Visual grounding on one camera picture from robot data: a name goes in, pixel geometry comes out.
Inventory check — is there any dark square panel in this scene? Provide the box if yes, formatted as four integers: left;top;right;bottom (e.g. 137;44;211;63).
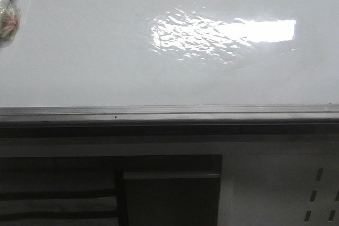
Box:
112;155;222;225

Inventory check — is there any grey aluminium whiteboard frame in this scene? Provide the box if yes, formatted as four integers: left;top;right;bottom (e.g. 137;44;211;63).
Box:
1;104;338;134

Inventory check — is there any white perforated cabinet panel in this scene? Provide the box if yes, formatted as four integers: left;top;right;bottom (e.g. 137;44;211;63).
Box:
218;142;338;225

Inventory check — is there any tape-wrapped gripper finger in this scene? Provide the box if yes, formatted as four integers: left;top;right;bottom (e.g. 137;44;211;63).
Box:
1;2;21;48

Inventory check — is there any white whiteboard surface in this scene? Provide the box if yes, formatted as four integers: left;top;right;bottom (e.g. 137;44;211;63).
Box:
1;0;338;107

